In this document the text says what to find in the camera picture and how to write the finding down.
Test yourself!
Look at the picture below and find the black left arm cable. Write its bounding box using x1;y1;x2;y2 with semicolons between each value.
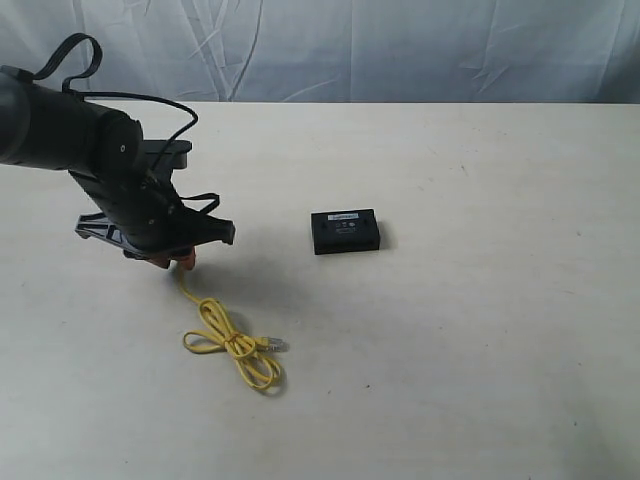
34;32;221;216

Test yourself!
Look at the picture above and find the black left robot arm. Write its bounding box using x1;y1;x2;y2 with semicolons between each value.
1;66;235;268

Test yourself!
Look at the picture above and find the yellow ethernet cable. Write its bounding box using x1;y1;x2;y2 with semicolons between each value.
173;264;291;392

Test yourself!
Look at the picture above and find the small black box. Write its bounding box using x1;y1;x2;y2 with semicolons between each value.
310;209;381;255

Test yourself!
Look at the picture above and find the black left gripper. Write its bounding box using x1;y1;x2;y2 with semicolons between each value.
75;194;235;270

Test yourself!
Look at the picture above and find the grey backdrop cloth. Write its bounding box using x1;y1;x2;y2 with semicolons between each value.
1;0;639;103

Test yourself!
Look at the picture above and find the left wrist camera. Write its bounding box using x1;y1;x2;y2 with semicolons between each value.
142;140;193;170

